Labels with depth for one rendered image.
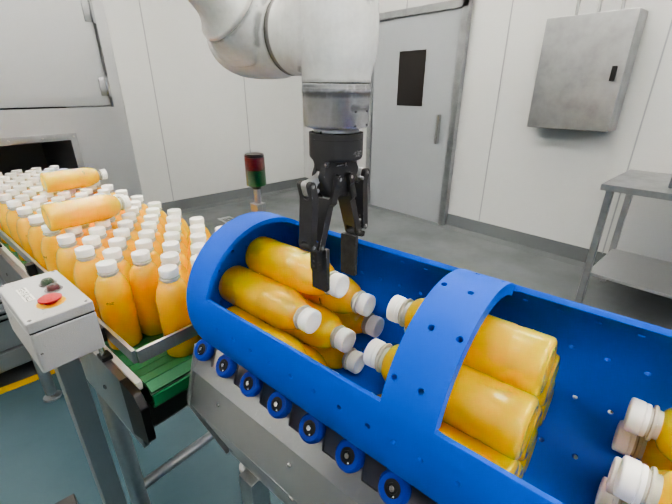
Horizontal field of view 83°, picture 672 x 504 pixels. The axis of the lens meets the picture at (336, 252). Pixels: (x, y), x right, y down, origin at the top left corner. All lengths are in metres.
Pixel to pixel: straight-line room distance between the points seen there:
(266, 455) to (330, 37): 0.65
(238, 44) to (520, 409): 0.55
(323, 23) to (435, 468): 0.49
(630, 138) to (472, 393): 3.46
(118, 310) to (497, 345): 0.77
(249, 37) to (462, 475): 0.56
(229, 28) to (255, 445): 0.66
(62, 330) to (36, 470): 1.42
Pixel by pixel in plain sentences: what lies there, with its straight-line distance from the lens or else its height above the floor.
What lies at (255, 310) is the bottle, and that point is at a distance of 0.65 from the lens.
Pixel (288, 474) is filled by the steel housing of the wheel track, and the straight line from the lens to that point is 0.73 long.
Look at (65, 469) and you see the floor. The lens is 2.13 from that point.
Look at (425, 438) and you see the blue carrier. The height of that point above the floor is 1.12.
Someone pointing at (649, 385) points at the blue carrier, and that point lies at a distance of 0.65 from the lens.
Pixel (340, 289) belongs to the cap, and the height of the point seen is 1.15.
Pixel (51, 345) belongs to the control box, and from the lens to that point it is 0.82.
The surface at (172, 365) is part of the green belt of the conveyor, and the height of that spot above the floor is 0.90.
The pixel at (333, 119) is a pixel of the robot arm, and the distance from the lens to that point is 0.50.
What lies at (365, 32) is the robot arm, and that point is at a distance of 0.51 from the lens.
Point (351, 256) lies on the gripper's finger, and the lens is 0.62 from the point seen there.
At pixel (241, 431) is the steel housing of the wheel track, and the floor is 0.87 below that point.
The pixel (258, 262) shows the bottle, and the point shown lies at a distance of 0.69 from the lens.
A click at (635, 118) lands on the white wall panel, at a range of 3.81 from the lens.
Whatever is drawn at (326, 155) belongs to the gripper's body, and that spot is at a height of 1.37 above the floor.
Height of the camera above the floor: 1.45
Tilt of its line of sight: 23 degrees down
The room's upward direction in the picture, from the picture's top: straight up
